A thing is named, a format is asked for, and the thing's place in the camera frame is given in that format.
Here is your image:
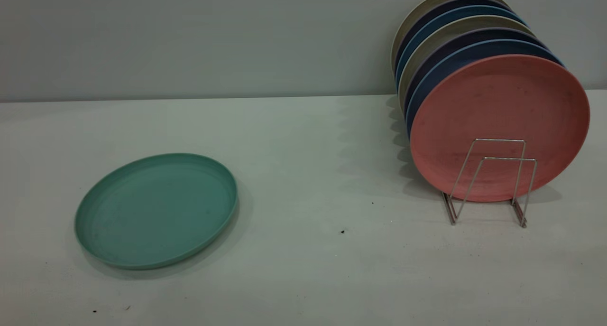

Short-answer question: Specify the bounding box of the dark purple round plate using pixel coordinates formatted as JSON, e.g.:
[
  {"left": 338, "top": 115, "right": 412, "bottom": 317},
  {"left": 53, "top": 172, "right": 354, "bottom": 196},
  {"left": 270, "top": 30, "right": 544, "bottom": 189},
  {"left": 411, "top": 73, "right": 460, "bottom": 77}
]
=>
[
  {"left": 394, "top": 0, "right": 517, "bottom": 77},
  {"left": 403, "top": 28, "right": 551, "bottom": 122}
]

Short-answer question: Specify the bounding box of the beige round plate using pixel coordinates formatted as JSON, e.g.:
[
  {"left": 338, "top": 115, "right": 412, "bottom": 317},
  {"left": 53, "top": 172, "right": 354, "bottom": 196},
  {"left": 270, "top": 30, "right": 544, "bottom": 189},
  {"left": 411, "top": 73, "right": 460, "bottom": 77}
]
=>
[
  {"left": 398, "top": 15, "right": 539, "bottom": 111},
  {"left": 390, "top": 0, "right": 512, "bottom": 73}
]

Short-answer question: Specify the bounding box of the metal wire plate rack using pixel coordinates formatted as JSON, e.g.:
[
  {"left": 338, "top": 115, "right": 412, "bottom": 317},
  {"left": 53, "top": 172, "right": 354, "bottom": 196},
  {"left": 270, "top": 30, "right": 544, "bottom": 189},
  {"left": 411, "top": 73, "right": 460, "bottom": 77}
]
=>
[{"left": 441, "top": 138, "right": 538, "bottom": 229}]

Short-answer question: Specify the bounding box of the pink round plate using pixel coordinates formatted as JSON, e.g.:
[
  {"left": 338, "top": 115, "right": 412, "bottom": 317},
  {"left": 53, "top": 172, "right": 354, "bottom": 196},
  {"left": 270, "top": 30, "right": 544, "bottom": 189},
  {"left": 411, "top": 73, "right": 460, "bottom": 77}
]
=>
[{"left": 410, "top": 54, "right": 591, "bottom": 203}]

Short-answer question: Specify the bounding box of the blue round plate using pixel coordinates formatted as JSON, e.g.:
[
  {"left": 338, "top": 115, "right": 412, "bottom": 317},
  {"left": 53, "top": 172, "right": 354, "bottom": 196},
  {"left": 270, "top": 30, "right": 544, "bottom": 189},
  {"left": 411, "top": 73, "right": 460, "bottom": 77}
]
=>
[
  {"left": 406, "top": 38, "right": 566, "bottom": 139},
  {"left": 395, "top": 5, "right": 529, "bottom": 92}
]

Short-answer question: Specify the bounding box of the green round plate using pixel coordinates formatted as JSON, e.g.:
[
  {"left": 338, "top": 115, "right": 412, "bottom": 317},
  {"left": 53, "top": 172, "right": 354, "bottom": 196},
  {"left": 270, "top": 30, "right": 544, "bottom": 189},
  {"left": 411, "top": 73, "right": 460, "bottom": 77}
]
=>
[{"left": 74, "top": 153, "right": 238, "bottom": 270}]

